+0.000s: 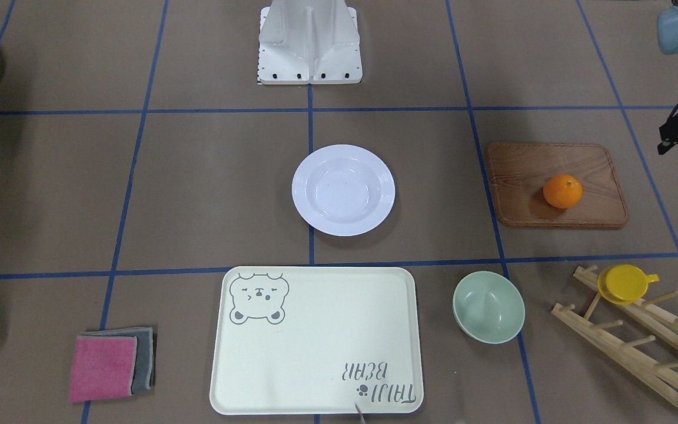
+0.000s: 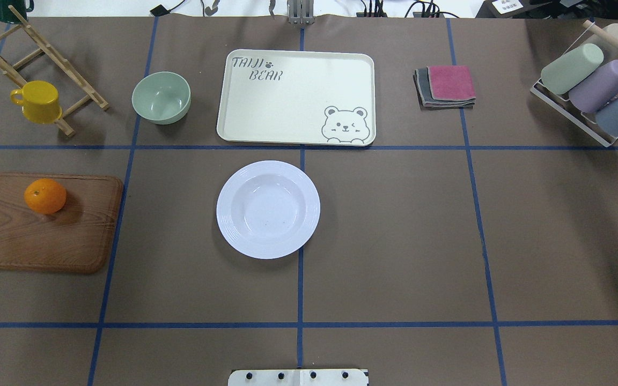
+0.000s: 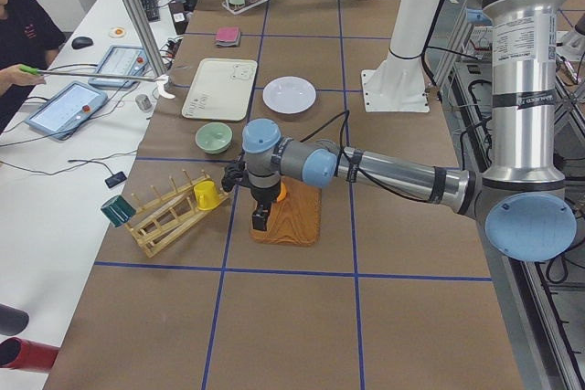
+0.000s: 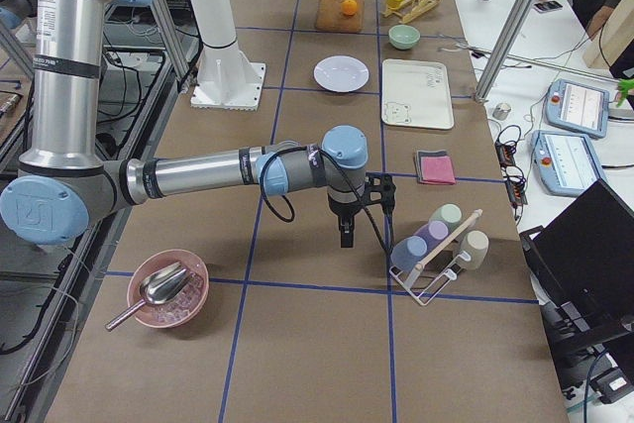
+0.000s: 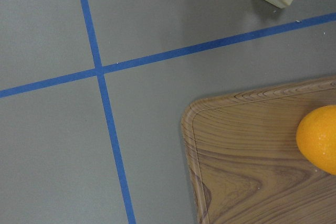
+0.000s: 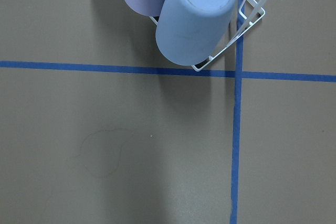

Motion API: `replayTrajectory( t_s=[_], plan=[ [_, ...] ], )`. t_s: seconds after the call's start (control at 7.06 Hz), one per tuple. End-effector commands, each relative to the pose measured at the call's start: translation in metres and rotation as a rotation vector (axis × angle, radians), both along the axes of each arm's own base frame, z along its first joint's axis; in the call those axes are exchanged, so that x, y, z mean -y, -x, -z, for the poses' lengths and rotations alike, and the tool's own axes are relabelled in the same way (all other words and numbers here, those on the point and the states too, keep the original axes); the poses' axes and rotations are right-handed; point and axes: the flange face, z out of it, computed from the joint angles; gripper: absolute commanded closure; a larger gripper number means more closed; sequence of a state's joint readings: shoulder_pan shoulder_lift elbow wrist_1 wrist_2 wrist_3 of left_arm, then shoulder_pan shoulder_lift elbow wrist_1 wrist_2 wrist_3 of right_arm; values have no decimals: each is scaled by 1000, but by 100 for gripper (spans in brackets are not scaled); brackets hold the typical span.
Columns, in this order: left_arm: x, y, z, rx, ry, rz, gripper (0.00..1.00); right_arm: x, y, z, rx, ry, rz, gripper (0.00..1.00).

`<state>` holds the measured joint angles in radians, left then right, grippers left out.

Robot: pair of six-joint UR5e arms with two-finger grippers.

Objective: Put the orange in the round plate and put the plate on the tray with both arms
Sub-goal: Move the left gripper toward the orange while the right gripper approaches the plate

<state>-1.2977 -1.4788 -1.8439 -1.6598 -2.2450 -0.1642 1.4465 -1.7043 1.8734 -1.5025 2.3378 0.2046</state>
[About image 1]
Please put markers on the orange fruit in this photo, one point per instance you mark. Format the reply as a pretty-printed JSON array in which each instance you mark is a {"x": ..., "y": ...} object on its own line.
[{"x": 563, "y": 191}]

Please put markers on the white round plate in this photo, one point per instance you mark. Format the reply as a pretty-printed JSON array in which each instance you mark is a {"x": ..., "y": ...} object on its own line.
[{"x": 343, "y": 190}]

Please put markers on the cream bear serving tray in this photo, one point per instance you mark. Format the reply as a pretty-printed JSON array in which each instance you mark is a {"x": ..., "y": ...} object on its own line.
[{"x": 317, "y": 340}]

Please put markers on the brown wooden cutting board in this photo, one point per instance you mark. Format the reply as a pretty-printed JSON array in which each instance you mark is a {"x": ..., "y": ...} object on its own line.
[{"x": 517, "y": 173}]

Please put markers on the yellow mug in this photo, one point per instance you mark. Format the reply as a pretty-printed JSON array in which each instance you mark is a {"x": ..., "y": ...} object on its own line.
[{"x": 624, "y": 284}]

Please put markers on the light green bowl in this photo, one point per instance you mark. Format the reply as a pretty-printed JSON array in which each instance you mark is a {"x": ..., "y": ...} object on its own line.
[{"x": 488, "y": 307}]

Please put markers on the grey cleaning cloth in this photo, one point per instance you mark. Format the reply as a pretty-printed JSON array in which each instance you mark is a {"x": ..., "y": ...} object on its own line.
[{"x": 144, "y": 361}]

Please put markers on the pink cleaning cloth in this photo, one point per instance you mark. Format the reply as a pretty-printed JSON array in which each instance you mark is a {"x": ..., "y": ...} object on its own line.
[{"x": 102, "y": 368}]

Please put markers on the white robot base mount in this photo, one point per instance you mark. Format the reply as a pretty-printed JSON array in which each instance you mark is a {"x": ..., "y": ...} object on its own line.
[{"x": 309, "y": 42}]

